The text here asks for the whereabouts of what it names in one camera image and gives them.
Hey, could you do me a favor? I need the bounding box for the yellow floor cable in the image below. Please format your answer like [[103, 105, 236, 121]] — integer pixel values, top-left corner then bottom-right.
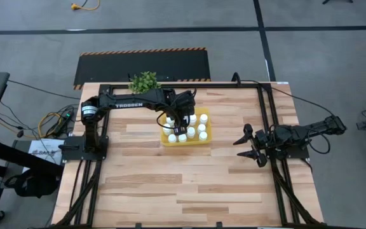
[[37, 111, 64, 138]]

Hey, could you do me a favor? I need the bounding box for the white printed sheet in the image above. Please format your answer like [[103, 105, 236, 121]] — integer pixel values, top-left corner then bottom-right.
[[22, 137, 65, 174]]

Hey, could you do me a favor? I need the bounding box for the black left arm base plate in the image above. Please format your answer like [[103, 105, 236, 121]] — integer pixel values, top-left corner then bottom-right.
[[60, 135, 110, 163]]

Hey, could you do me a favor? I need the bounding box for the green potted plant white pot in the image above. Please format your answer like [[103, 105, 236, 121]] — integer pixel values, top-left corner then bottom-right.
[[128, 71, 162, 95]]

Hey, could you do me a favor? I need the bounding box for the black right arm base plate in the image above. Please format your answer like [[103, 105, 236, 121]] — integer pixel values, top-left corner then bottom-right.
[[267, 144, 311, 161]]

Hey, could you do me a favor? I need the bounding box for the yellow extension cord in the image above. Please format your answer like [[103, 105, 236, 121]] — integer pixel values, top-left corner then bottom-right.
[[71, 0, 101, 11]]

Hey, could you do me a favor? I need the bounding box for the black aluminium table frame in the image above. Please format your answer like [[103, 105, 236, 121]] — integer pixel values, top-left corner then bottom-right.
[[51, 81, 329, 229]]

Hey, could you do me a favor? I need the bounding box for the black right arm cable loop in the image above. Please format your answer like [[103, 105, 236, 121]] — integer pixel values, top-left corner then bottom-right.
[[306, 132, 332, 156]]

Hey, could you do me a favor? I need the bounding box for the yellow translucent plastic basket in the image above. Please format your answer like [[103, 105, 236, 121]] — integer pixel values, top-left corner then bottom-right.
[[159, 108, 213, 147]]

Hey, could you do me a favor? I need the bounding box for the black power strip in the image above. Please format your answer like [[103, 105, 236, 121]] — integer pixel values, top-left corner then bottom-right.
[[54, 109, 75, 136]]

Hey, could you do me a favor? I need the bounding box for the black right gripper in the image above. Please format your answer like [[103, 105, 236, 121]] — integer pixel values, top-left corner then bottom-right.
[[233, 123, 282, 168]]

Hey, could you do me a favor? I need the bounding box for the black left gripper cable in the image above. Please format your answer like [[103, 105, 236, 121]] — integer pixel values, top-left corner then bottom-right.
[[156, 109, 176, 130]]

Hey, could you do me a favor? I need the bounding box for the long black floor cable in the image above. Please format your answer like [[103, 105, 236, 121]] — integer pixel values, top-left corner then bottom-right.
[[7, 79, 81, 101]]

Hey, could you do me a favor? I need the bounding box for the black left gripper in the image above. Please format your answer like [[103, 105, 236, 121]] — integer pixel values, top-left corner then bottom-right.
[[168, 90, 196, 134]]

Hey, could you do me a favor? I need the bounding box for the black hazard striped floor mat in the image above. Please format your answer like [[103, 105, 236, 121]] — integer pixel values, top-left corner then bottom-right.
[[72, 46, 212, 91]]

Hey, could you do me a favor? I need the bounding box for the black desk beam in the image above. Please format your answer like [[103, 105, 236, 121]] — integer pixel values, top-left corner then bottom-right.
[[0, 136, 65, 179]]

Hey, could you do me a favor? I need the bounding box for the black bag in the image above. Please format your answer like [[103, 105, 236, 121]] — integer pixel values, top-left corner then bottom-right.
[[4, 173, 60, 198]]

